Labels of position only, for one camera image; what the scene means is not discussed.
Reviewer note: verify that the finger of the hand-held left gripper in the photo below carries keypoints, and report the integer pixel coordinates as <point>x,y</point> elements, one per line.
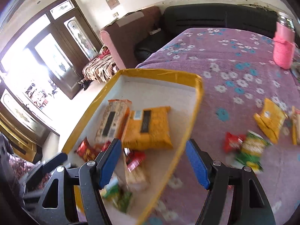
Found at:
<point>55,160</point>

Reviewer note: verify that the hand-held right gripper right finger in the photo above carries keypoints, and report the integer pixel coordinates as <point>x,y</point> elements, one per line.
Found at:
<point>196,164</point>

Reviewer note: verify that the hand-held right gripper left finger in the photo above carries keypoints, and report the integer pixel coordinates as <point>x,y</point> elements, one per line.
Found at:
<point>110,164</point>

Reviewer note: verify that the red white snack packet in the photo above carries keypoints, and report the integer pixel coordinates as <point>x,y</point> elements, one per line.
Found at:
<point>134,163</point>

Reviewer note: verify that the dark red snack packet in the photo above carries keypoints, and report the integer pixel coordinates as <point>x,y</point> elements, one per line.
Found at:
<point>85,150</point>

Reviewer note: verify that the orange white snack packet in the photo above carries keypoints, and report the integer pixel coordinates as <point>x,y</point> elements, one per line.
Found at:
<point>110,121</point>

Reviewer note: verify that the large yellow snack packet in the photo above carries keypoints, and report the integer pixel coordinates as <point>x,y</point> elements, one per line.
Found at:
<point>152,133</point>

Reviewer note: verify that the green yellow snack packet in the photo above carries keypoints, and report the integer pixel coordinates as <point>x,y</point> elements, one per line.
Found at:
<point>252,150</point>

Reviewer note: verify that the white tray with yellow edges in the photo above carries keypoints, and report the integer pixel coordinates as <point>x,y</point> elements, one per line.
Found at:
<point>152,93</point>

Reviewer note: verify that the yellow chip packet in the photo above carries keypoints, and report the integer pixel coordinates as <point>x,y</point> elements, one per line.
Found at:
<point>269,119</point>

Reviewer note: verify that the wooden glass door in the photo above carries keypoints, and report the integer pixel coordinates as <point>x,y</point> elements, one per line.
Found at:
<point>72,84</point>

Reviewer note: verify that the brown patterned blanket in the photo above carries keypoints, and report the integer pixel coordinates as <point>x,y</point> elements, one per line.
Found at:
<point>98,68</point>

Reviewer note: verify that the brown armchair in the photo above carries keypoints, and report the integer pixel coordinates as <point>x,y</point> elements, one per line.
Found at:
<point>131,39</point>

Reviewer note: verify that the white power strip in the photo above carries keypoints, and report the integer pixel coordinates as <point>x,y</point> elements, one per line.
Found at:
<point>155,31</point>

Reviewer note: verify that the pink bottle with knitted sleeve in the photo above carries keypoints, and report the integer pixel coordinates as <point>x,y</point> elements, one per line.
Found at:
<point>283,51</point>

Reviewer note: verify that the black sofa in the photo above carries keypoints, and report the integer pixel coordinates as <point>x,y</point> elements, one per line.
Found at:
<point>211,18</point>

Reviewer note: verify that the small wall plaque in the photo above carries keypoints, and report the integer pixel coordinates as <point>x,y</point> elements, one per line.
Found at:
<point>113,1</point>

